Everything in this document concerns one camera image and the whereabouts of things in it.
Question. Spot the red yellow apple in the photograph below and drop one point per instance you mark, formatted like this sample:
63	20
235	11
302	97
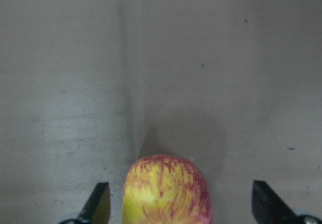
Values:
165	189

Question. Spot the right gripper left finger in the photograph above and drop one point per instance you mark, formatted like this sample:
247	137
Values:
97	208

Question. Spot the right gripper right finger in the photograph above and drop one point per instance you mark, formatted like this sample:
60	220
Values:
269	208

